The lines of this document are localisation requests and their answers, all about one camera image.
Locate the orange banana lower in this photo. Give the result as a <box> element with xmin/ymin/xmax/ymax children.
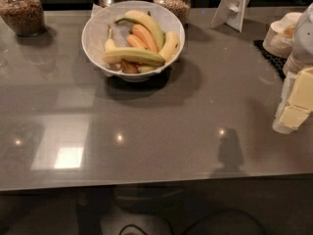
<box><xmin>126</xmin><ymin>34</ymin><xmax>148</xmax><ymax>49</ymax></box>

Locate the glass jar of grains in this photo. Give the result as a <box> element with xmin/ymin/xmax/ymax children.
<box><xmin>153</xmin><ymin>0</ymin><xmax>191</xmax><ymax>24</ymax></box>
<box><xmin>0</xmin><ymin>0</ymin><xmax>45</xmax><ymax>36</ymax></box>

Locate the green-yellow banana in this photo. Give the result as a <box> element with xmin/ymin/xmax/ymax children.
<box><xmin>114</xmin><ymin>10</ymin><xmax>164</xmax><ymax>49</ymax></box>
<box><xmin>102</xmin><ymin>47</ymin><xmax>165</xmax><ymax>67</ymax></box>

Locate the small yellow banana left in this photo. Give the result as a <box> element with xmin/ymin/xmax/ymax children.
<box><xmin>104</xmin><ymin>25</ymin><xmax>116</xmax><ymax>52</ymax></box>

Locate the green-yellow banana front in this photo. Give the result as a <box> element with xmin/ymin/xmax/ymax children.
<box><xmin>102</xmin><ymin>47</ymin><xmax>165</xmax><ymax>67</ymax></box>

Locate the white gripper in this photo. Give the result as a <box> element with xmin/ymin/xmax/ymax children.
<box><xmin>283</xmin><ymin>3</ymin><xmax>313</xmax><ymax>112</ymax></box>

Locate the white paper bowl liner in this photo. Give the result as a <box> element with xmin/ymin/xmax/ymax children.
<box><xmin>87</xmin><ymin>3</ymin><xmax>164</xmax><ymax>78</ymax></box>

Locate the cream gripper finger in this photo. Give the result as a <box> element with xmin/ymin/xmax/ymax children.
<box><xmin>272</xmin><ymin>106</ymin><xmax>310</xmax><ymax>134</ymax></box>

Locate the glass jar of grains left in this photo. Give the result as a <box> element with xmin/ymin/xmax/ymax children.
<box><xmin>0</xmin><ymin>0</ymin><xmax>45</xmax><ymax>36</ymax></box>

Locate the orange banana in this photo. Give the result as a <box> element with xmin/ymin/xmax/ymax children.
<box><xmin>126</xmin><ymin>34</ymin><xmax>148</xmax><ymax>49</ymax></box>
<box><xmin>131</xmin><ymin>24</ymin><xmax>158</xmax><ymax>53</ymax></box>

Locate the white bowl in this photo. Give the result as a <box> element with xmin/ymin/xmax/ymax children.
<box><xmin>81</xmin><ymin>1</ymin><xmax>185</xmax><ymax>82</ymax></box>

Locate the white folded card stand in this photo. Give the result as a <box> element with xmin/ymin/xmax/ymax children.
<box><xmin>210</xmin><ymin>0</ymin><xmax>250</xmax><ymax>32</ymax></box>

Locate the black cable under table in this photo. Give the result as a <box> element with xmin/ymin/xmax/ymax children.
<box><xmin>118</xmin><ymin>208</ymin><xmax>268</xmax><ymax>235</ymax></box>

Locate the stack of paper bowls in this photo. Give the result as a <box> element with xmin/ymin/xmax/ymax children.
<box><xmin>262</xmin><ymin>12</ymin><xmax>301</xmax><ymax>59</ymax></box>

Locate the glass jar of grains right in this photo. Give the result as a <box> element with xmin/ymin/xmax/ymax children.
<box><xmin>153</xmin><ymin>0</ymin><xmax>191</xmax><ymax>24</ymax></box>

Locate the orange banana upper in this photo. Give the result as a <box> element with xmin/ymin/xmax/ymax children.
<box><xmin>131</xmin><ymin>24</ymin><xmax>158</xmax><ymax>53</ymax></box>

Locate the black rubber mat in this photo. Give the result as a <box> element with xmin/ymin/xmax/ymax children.
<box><xmin>253</xmin><ymin>40</ymin><xmax>287</xmax><ymax>80</ymax></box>

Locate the yellow banana right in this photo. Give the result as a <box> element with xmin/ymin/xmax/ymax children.
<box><xmin>158</xmin><ymin>31</ymin><xmax>180</xmax><ymax>63</ymax></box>

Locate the green-yellow banana back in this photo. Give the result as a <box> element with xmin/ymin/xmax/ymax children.
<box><xmin>114</xmin><ymin>10</ymin><xmax>164</xmax><ymax>49</ymax></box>

